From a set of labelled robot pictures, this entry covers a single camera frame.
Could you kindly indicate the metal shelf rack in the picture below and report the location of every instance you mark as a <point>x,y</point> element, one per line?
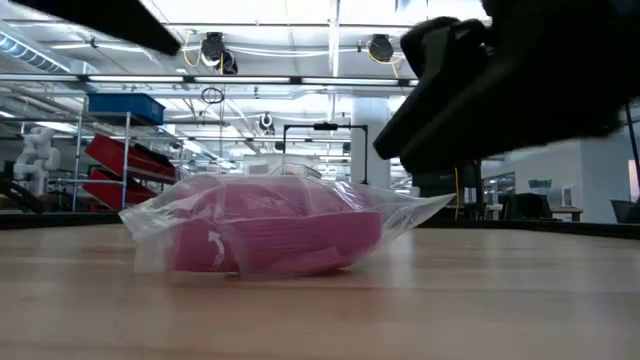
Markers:
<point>78,155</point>

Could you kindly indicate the long ceiling light bar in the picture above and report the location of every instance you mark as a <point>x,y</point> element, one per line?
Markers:
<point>240,79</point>

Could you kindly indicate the pink elastic bandage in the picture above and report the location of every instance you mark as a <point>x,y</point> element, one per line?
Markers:
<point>280,232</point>

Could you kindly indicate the large black screen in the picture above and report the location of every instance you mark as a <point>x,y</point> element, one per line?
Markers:
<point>440,182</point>

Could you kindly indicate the black metal table frame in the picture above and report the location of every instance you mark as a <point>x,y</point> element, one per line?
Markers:
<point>60,220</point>

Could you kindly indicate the white robot figure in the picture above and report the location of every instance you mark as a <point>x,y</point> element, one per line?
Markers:
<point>35,155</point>

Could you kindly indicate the black slanted pole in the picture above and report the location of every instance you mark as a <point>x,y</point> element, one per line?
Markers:
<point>632,145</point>

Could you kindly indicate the red storage bin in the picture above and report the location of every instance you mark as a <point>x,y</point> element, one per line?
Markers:
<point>115,152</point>
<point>115,192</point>

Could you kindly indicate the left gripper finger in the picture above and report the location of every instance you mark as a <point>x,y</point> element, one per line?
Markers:
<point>115,22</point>

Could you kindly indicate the blue storage bin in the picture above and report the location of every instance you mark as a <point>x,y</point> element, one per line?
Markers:
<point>125,107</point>

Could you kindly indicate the black camera gantry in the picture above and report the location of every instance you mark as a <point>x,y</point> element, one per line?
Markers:
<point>325,126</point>

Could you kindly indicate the white pillar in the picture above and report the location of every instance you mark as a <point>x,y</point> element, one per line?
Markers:
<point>370,150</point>

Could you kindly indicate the black office chair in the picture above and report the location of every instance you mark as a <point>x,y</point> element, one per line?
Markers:
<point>527,206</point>

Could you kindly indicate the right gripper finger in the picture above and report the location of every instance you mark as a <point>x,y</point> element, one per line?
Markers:
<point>435,115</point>

